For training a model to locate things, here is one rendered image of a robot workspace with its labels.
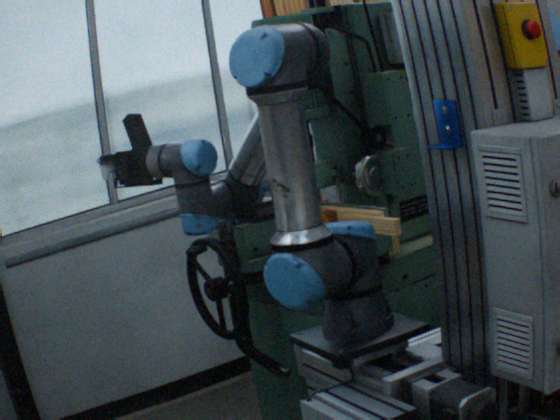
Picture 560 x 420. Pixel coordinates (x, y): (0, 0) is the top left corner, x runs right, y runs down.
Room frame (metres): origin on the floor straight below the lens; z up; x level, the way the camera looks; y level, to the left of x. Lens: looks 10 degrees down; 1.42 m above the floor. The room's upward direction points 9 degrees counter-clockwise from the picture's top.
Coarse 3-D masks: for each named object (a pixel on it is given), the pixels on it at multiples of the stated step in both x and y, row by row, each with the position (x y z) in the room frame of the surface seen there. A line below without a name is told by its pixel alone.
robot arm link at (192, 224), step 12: (204, 180) 1.94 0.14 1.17; (216, 180) 2.02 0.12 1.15; (180, 192) 1.94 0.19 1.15; (192, 192) 1.93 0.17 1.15; (204, 192) 1.94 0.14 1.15; (216, 192) 1.97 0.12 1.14; (228, 192) 1.99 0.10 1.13; (180, 204) 1.94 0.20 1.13; (192, 204) 1.93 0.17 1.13; (204, 204) 1.93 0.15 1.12; (216, 204) 1.96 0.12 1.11; (228, 204) 1.99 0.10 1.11; (180, 216) 1.95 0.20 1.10; (192, 216) 1.93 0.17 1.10; (204, 216) 1.93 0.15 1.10; (216, 216) 1.97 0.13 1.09; (192, 228) 1.93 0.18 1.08; (204, 228) 1.93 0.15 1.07; (216, 228) 1.95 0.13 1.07
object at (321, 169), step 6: (318, 162) 2.67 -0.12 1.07; (324, 162) 2.66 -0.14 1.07; (330, 162) 2.67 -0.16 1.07; (336, 162) 2.68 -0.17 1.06; (318, 168) 2.64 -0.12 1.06; (324, 168) 2.65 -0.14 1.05; (330, 168) 2.66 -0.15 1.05; (318, 174) 2.64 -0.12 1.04; (324, 174) 2.65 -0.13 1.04; (330, 174) 2.66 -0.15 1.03; (318, 180) 2.64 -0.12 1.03; (324, 180) 2.65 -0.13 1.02; (330, 180) 2.66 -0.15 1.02; (318, 186) 2.64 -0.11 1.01; (324, 186) 2.65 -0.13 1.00
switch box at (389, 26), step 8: (384, 16) 2.69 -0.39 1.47; (392, 16) 2.67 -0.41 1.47; (384, 24) 2.70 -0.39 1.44; (392, 24) 2.67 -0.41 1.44; (384, 32) 2.70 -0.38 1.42; (392, 32) 2.67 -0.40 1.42; (384, 40) 2.71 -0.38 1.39; (392, 40) 2.68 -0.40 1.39; (392, 48) 2.69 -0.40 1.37; (400, 48) 2.67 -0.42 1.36; (392, 56) 2.69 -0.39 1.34; (400, 56) 2.67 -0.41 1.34
